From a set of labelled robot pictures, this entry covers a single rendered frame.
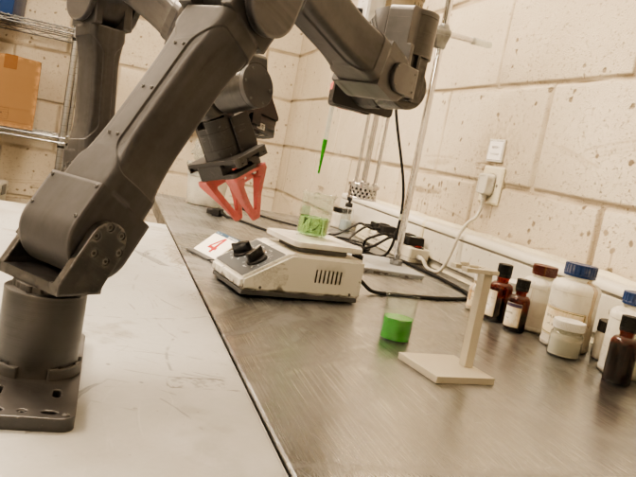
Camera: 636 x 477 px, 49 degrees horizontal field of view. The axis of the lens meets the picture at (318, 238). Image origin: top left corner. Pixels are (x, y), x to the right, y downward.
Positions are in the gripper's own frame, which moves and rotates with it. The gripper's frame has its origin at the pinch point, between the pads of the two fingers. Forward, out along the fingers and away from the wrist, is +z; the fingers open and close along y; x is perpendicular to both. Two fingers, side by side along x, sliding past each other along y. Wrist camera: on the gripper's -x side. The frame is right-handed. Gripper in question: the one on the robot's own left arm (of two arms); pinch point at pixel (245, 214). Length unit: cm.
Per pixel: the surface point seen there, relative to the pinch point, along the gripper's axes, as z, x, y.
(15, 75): -29, -89, 196
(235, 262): 7.2, 1.4, 4.1
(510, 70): 2, -85, -7
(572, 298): 25.0, -23.0, -35.8
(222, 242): 10.3, -12.4, 21.5
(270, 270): 8.1, 1.8, -3.0
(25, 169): 11, -95, 232
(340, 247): 9.7, -9.0, -7.7
